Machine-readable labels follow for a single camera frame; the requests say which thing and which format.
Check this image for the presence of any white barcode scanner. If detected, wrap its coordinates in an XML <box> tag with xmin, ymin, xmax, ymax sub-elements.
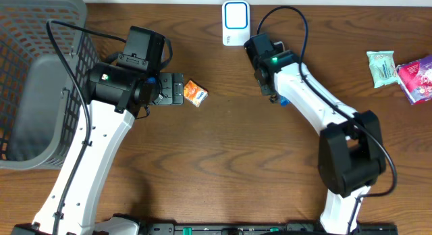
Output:
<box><xmin>221</xmin><ymin>0</ymin><xmax>250</xmax><ymax>47</ymax></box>

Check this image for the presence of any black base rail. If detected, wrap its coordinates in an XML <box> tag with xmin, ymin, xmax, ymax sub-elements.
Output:
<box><xmin>80</xmin><ymin>221</ymin><xmax>399</xmax><ymax>235</ymax></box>

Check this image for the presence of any purple snack package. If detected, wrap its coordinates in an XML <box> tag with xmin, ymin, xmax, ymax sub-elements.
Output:
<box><xmin>396</xmin><ymin>55</ymin><xmax>431</xmax><ymax>105</ymax></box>

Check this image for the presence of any mint green snack packet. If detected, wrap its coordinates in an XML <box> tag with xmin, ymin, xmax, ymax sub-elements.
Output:
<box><xmin>367</xmin><ymin>51</ymin><xmax>399</xmax><ymax>88</ymax></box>

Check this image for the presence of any blue snack bar wrapper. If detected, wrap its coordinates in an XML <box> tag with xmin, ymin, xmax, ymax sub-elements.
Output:
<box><xmin>279</xmin><ymin>96</ymin><xmax>290</xmax><ymax>106</ymax></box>

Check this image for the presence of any grey plastic mesh basket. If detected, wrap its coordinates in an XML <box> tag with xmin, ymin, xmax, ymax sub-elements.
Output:
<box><xmin>1</xmin><ymin>0</ymin><xmax>87</xmax><ymax>170</ymax></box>

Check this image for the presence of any orange tissue pack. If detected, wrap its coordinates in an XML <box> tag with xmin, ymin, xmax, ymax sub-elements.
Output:
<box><xmin>184</xmin><ymin>80</ymin><xmax>209</xmax><ymax>107</ymax></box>

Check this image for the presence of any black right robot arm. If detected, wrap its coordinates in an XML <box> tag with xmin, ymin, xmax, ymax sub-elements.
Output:
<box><xmin>244</xmin><ymin>34</ymin><xmax>385</xmax><ymax>234</ymax></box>

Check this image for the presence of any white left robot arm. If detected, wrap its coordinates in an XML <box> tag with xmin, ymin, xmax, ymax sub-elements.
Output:
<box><xmin>12</xmin><ymin>26</ymin><xmax>183</xmax><ymax>234</ymax></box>

